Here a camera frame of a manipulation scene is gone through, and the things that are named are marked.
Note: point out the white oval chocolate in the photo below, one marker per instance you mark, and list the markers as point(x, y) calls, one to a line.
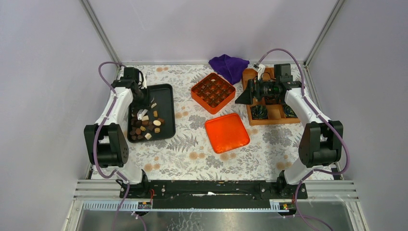
point(157, 123)

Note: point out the white handled metal tongs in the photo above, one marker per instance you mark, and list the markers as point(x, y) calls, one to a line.
point(142, 112)

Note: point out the orange chocolate box with tray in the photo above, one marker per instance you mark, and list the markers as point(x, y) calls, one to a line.
point(213, 92)

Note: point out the wooden compartment organizer box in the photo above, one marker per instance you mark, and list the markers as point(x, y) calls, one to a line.
point(275, 112)

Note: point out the purple cloth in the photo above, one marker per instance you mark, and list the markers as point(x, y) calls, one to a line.
point(231, 68)

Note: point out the dark rolled tie left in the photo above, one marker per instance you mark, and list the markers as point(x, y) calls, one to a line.
point(259, 112)

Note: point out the white rectangular chocolate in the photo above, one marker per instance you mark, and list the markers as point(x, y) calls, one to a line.
point(145, 118)

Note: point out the dark rolled tie right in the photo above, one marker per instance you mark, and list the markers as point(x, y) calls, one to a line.
point(288, 112)

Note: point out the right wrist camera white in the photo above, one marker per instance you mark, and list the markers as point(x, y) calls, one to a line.
point(260, 69)

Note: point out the black plastic tray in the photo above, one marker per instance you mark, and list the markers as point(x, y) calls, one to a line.
point(163, 95)

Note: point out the dark rolled tie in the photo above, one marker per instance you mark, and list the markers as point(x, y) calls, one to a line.
point(259, 112)
point(288, 112)

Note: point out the tan cube chocolate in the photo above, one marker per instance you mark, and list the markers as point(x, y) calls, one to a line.
point(148, 136)

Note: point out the orange box lid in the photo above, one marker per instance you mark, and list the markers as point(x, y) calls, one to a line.
point(226, 133)

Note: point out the floral patterned table mat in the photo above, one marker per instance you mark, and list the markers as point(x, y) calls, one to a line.
point(188, 155)

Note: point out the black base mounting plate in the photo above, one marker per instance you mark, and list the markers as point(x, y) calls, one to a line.
point(210, 194)

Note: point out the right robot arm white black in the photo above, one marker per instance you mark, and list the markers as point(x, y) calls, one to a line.
point(321, 142)

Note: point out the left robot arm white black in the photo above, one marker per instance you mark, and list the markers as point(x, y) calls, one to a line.
point(105, 141)

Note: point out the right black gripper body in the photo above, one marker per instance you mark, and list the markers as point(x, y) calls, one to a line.
point(263, 89)

